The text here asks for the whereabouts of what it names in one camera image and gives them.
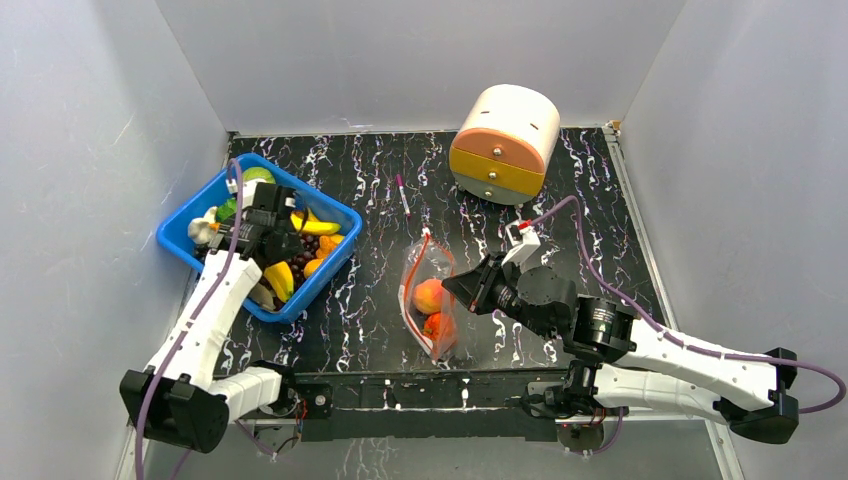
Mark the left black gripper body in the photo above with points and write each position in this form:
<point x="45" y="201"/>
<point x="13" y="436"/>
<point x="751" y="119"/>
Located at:
<point x="289" y="247"/>

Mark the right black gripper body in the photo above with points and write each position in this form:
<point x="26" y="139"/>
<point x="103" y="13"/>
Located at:
<point x="490" y="287"/>

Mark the yellow banana bunch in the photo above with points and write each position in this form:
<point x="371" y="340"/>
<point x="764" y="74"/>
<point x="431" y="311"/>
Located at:
<point x="281" y="279"/>

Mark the peach fruit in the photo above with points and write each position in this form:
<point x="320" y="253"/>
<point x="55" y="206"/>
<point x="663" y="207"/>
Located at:
<point x="427" y="296"/>

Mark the clear zip top bag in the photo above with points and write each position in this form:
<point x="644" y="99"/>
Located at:
<point x="424" y="259"/>

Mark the orange tangerine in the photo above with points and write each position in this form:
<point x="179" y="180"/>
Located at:
<point x="440" y="328"/>

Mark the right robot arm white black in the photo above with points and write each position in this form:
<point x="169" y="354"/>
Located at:
<point x="619" y="361"/>

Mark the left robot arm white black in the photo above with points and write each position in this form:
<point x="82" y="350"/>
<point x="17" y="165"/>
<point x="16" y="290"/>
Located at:
<point x="176" y="398"/>

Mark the dark purple grapes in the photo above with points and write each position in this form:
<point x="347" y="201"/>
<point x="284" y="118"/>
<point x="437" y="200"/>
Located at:
<point x="299" y="264"/>

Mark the green leafy vegetable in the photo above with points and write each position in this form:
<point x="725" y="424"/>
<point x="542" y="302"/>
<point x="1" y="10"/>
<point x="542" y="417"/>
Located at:
<point x="227" y="210"/>

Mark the single yellow banana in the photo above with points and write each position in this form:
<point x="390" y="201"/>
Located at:
<point x="305" y="222"/>

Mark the green cabbage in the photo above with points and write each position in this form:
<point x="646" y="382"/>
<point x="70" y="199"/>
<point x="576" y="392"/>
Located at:
<point x="258" y="174"/>

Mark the white garlic bulb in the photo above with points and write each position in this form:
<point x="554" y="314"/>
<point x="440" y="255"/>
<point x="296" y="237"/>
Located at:
<point x="202" y="230"/>

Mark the blue plastic bin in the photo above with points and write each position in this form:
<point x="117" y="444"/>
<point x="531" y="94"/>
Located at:
<point x="172" y="233"/>

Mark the pink marker pen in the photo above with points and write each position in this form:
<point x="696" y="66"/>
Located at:
<point x="402" y="195"/>

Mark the round pastel drawer cabinet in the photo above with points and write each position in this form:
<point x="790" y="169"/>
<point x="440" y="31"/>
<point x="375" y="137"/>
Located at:
<point x="502" y="151"/>

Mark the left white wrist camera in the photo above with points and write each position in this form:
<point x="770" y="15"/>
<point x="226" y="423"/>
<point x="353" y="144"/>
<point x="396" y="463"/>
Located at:
<point x="241" y="196"/>

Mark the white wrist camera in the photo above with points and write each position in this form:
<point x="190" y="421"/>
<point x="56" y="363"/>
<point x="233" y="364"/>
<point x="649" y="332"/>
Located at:
<point x="241" y="196"/>
<point x="523" y="240"/>

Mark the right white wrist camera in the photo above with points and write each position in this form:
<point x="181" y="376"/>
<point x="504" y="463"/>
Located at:
<point x="523" y="240"/>

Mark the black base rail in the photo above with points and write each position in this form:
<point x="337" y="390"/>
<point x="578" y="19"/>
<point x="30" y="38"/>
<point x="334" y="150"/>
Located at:
<point x="424" y="404"/>

